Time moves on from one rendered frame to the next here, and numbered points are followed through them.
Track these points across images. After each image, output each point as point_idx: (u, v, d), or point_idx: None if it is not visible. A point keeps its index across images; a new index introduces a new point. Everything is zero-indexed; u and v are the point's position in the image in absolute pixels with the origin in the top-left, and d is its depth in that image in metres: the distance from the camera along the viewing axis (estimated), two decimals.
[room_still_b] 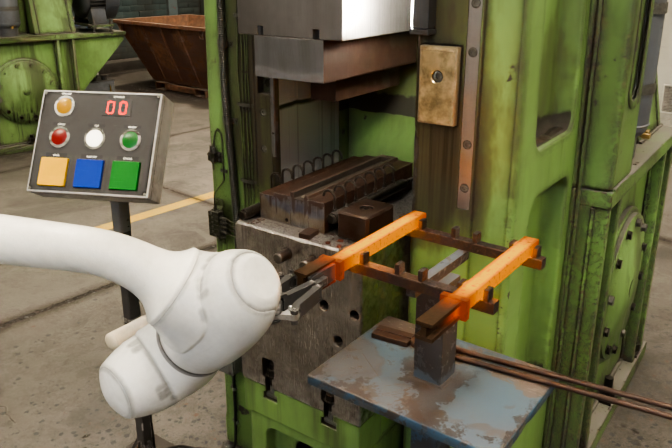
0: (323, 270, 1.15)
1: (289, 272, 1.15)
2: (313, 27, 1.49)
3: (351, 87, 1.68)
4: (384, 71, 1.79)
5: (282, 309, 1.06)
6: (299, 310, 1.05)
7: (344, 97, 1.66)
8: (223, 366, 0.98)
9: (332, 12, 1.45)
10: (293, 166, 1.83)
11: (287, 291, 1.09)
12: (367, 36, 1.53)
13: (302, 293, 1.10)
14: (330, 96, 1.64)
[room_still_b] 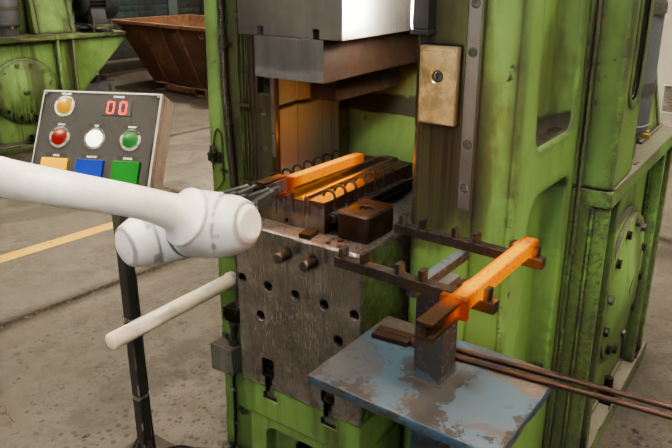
0: (276, 182, 1.55)
1: (253, 183, 1.54)
2: (313, 27, 1.49)
3: (351, 87, 1.68)
4: (384, 71, 1.79)
5: None
6: (257, 205, 1.44)
7: (344, 97, 1.66)
8: None
9: (332, 12, 1.45)
10: (293, 166, 1.83)
11: (249, 194, 1.48)
12: (367, 36, 1.53)
13: (260, 196, 1.49)
14: (330, 96, 1.64)
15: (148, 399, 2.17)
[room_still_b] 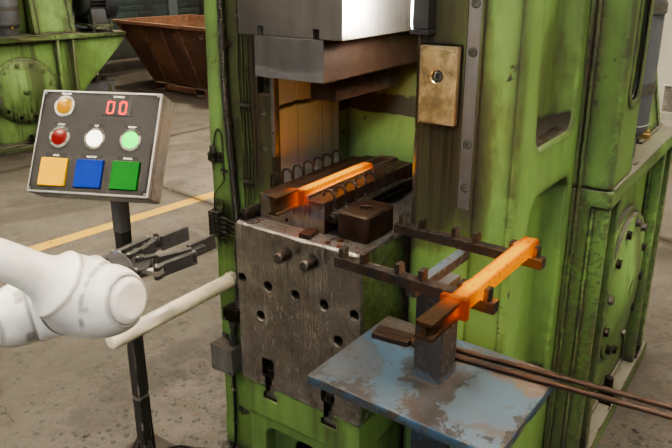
0: (202, 239, 1.34)
1: (154, 236, 1.36)
2: (313, 27, 1.49)
3: (351, 87, 1.68)
4: (384, 71, 1.79)
5: (151, 266, 1.26)
6: (165, 269, 1.25)
7: (344, 97, 1.66)
8: None
9: (332, 12, 1.45)
10: (293, 166, 1.83)
11: (162, 253, 1.29)
12: (367, 36, 1.53)
13: (176, 257, 1.29)
14: (330, 96, 1.64)
15: (148, 399, 2.17)
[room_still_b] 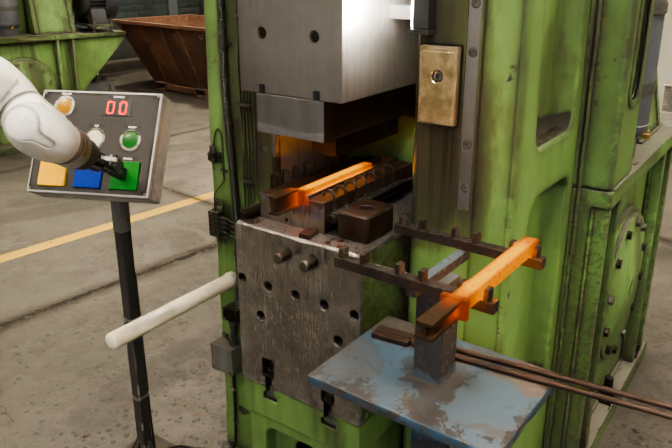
0: None
1: None
2: (314, 89, 1.54)
3: (351, 141, 1.72)
4: (383, 122, 1.83)
5: None
6: (116, 161, 1.61)
7: (344, 151, 1.70)
8: (71, 162, 1.47)
9: (332, 76, 1.50)
10: (293, 166, 1.83)
11: None
12: (366, 96, 1.58)
13: (111, 164, 1.65)
14: (330, 151, 1.68)
15: (148, 399, 2.17)
